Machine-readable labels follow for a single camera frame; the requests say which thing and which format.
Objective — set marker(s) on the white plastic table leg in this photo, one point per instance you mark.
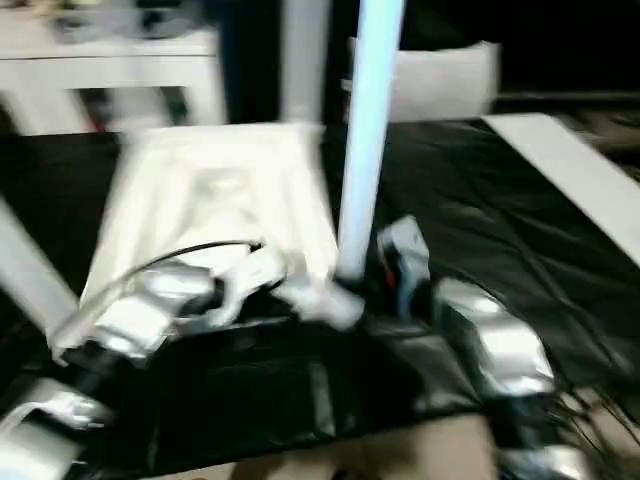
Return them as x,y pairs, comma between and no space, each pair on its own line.
30,270
302,60
367,150

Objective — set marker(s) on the white plastic table top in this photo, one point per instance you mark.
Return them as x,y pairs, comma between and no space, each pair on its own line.
200,200

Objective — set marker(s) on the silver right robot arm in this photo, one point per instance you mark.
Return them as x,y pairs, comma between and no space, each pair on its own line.
500,340

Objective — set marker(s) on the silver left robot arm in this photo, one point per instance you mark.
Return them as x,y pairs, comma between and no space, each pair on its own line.
130,325

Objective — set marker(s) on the black work mat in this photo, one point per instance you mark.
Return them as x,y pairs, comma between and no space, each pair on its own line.
500,200

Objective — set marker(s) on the grey cushion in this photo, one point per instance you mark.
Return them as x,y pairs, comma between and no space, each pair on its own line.
440,85

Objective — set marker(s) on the white board on right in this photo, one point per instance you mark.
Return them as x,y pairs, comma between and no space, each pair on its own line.
560,160

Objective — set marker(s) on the white glass-door cabinet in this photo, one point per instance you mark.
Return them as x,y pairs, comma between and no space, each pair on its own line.
100,65

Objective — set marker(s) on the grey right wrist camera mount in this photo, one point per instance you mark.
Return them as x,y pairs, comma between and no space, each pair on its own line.
405,240

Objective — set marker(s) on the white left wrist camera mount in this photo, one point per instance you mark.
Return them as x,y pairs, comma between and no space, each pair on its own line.
250,272

